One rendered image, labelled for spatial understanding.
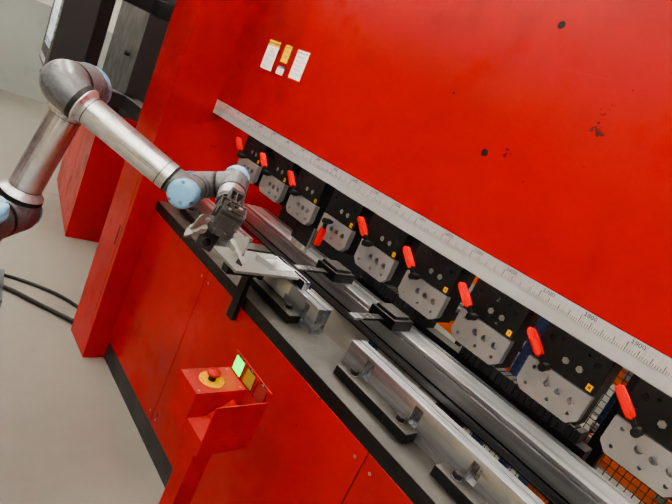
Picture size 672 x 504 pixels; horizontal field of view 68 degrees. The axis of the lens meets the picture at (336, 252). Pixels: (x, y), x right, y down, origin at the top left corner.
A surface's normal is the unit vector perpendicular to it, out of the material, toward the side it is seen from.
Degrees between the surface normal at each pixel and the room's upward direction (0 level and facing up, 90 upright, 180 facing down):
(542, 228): 90
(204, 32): 90
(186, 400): 90
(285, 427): 90
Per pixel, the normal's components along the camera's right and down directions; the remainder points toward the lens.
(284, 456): -0.70, -0.12
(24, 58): 0.48, 0.43
